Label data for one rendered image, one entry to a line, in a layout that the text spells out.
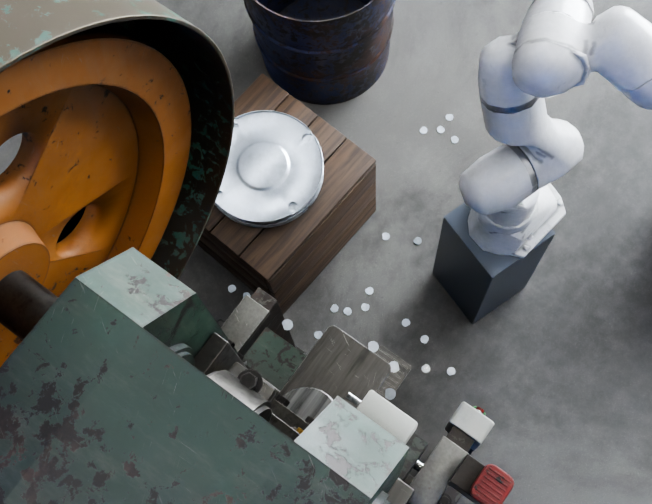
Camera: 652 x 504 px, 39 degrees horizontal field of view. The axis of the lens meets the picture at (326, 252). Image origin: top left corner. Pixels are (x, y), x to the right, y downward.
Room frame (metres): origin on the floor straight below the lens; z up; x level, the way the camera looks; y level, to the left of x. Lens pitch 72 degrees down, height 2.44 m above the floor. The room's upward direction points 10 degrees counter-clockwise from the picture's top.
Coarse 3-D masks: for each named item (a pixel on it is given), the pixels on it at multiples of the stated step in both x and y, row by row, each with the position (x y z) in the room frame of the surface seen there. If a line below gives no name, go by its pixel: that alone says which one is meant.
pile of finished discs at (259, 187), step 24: (240, 120) 1.04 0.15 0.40; (264, 120) 1.03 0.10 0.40; (288, 120) 1.02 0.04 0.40; (240, 144) 0.97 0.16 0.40; (264, 144) 0.96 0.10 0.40; (288, 144) 0.95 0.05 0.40; (312, 144) 0.94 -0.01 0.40; (240, 168) 0.91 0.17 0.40; (264, 168) 0.90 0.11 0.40; (288, 168) 0.89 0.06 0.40; (312, 168) 0.88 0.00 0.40; (240, 192) 0.85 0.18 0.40; (264, 192) 0.84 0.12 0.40; (288, 192) 0.83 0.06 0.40; (312, 192) 0.82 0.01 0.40; (240, 216) 0.79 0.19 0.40; (264, 216) 0.78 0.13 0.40; (288, 216) 0.77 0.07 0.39
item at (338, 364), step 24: (336, 336) 0.38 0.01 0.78; (312, 360) 0.34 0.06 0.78; (336, 360) 0.33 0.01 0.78; (360, 360) 0.33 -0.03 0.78; (384, 360) 0.32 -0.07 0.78; (288, 384) 0.30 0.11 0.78; (312, 384) 0.30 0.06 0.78; (336, 384) 0.29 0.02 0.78; (360, 384) 0.28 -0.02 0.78; (288, 408) 0.26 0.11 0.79; (312, 408) 0.25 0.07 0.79
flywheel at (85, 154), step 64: (64, 64) 0.54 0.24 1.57; (128, 64) 0.59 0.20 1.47; (0, 128) 0.50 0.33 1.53; (64, 128) 0.54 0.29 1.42; (128, 128) 0.59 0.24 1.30; (0, 192) 0.48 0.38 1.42; (64, 192) 0.51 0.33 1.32; (128, 192) 0.56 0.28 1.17; (0, 256) 0.40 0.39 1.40; (64, 256) 0.47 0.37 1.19
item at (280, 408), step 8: (272, 400) 0.25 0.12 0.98; (280, 400) 0.25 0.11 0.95; (272, 408) 0.24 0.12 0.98; (280, 408) 0.23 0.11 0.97; (272, 416) 0.19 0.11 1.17; (280, 416) 0.22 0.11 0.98; (288, 416) 0.22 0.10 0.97; (296, 416) 0.22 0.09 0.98; (272, 424) 0.18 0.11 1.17; (280, 424) 0.18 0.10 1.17; (288, 424) 0.21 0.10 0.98; (296, 424) 0.20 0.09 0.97; (304, 424) 0.20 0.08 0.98; (288, 432) 0.17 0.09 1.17; (296, 432) 0.17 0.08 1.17
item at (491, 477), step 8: (488, 464) 0.11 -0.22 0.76; (480, 472) 0.10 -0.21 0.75; (488, 472) 0.10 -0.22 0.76; (496, 472) 0.09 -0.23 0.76; (504, 472) 0.09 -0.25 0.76; (480, 480) 0.08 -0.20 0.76; (488, 480) 0.08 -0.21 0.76; (496, 480) 0.08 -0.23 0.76; (504, 480) 0.08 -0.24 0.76; (512, 480) 0.08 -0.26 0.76; (472, 488) 0.07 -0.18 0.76; (480, 488) 0.07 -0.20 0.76; (488, 488) 0.07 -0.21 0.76; (496, 488) 0.07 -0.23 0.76; (504, 488) 0.06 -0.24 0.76; (512, 488) 0.06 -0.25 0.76; (472, 496) 0.06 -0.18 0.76; (480, 496) 0.06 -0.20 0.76; (488, 496) 0.06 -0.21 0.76; (496, 496) 0.05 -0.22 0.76; (504, 496) 0.05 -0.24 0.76
